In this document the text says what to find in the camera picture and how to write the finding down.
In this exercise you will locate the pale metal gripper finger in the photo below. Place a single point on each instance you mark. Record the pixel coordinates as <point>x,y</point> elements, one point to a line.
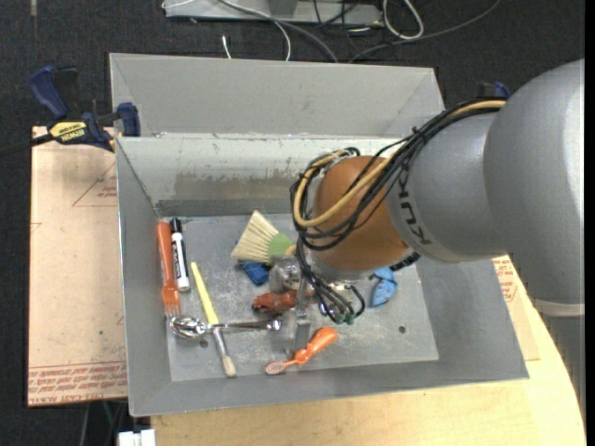
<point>291,332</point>
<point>303,335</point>

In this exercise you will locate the orange small brush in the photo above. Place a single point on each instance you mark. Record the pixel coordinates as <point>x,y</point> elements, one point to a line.
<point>318,341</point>

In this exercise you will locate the red-brown toy animal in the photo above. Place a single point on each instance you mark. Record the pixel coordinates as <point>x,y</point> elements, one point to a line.
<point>272,302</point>

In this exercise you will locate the light blue dotted plastic piece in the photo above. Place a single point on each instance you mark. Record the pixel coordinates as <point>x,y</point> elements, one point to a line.
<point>383,291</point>

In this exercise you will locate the shiny metal spoon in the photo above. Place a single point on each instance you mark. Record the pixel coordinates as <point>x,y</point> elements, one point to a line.
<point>188,327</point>

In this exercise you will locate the black and white marker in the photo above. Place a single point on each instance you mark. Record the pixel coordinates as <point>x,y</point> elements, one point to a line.
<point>180,258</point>

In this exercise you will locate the orange plastic fork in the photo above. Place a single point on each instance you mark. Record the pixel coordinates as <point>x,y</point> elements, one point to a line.
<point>166,258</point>

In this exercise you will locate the grey metal bin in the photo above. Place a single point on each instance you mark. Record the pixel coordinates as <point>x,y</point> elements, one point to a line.
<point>260,100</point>

